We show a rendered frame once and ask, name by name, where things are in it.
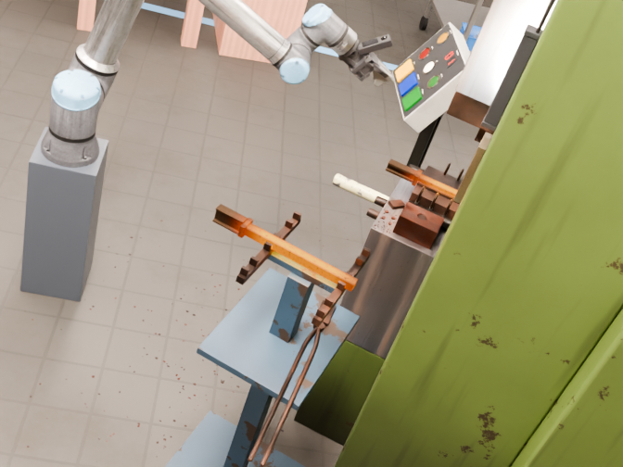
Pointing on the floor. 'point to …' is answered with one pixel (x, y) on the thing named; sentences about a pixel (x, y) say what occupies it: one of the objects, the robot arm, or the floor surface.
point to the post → (421, 145)
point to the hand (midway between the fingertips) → (393, 78)
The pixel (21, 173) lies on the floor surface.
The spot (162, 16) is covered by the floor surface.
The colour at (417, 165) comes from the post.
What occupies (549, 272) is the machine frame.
